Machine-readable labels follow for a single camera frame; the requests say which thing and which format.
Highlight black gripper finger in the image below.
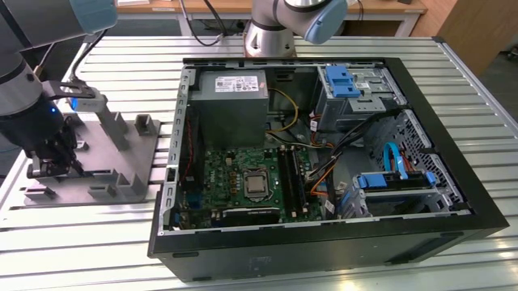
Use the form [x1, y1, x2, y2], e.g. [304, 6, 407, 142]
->
[54, 150, 86, 179]
[25, 155, 52, 180]

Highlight grey parts rack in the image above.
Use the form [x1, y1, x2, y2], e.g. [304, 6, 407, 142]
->
[21, 102, 162, 209]

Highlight green motherboard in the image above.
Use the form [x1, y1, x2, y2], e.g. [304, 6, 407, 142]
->
[172, 147, 324, 230]

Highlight grey power supply unit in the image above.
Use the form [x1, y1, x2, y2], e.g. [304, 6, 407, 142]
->
[188, 69, 270, 149]

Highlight black CPU socket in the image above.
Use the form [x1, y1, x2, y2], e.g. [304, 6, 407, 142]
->
[238, 166, 274, 203]

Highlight silver CPU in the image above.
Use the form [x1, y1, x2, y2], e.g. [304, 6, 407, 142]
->
[242, 175, 268, 195]

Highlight black graphics card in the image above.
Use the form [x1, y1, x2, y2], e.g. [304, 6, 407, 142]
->
[209, 206, 283, 227]

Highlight black PC case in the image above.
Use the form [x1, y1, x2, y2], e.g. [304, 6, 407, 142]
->
[145, 56, 511, 284]

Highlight blue plastic drive latch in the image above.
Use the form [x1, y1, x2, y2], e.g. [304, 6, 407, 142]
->
[325, 66, 364, 98]

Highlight hard disk in blue carrier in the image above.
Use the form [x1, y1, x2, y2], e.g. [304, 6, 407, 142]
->
[355, 171, 436, 190]

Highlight grey metal drive cage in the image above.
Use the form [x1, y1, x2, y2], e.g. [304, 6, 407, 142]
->
[316, 65, 408, 132]

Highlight metal disk bay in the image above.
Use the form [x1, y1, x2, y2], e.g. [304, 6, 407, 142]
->
[337, 169, 457, 219]

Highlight wooden lab desk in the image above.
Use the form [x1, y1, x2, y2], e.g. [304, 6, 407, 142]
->
[114, 0, 428, 37]

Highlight wooden cabinet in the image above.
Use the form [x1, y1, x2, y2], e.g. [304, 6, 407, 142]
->
[412, 0, 518, 76]

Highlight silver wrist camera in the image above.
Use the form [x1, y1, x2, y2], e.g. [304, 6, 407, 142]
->
[73, 93, 108, 112]

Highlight black camera cable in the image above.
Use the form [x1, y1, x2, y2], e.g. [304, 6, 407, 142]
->
[70, 28, 108, 84]

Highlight red black twisted wire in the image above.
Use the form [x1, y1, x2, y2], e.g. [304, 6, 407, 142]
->
[181, 119, 196, 184]

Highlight yellow wire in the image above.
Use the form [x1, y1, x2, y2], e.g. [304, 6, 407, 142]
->
[265, 87, 301, 133]

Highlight orange data cable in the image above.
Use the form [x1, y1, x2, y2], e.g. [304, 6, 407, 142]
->
[309, 112, 340, 199]

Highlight blue data cable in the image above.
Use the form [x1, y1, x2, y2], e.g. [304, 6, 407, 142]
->
[381, 141, 409, 179]

